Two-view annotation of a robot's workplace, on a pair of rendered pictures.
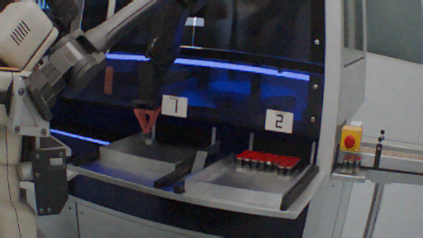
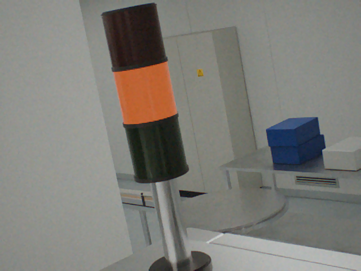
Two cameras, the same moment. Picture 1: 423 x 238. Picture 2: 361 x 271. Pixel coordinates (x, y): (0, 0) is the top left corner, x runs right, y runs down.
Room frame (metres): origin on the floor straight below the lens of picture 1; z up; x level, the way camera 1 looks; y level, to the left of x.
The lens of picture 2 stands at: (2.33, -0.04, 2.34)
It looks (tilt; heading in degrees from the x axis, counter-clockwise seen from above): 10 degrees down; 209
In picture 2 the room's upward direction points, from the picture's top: 11 degrees counter-clockwise
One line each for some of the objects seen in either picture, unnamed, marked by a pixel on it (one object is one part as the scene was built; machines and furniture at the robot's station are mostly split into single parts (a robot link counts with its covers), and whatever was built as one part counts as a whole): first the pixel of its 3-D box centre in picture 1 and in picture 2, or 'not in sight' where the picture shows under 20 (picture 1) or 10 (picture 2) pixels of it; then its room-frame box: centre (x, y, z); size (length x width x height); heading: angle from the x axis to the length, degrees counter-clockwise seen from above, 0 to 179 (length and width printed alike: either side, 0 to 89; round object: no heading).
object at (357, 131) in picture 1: (351, 138); not in sight; (1.71, -0.44, 0.99); 0.08 x 0.07 x 0.07; 159
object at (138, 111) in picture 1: (147, 116); not in sight; (1.73, 0.18, 1.02); 0.07 x 0.07 x 0.09; 78
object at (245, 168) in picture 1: (264, 167); not in sight; (1.67, -0.16, 0.90); 0.18 x 0.02 x 0.05; 68
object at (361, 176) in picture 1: (351, 173); not in sight; (1.75, -0.47, 0.87); 0.14 x 0.13 x 0.02; 159
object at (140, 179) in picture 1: (201, 173); not in sight; (1.69, 0.02, 0.87); 0.70 x 0.48 x 0.02; 69
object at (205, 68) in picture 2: not in sight; (202, 117); (-4.80, -3.50, 1.02); 1.20 x 0.43 x 2.05; 69
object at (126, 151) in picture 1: (159, 149); not in sight; (1.81, 0.15, 0.90); 0.34 x 0.26 x 0.04; 159
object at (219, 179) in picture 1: (254, 177); not in sight; (1.59, -0.13, 0.90); 0.34 x 0.26 x 0.04; 158
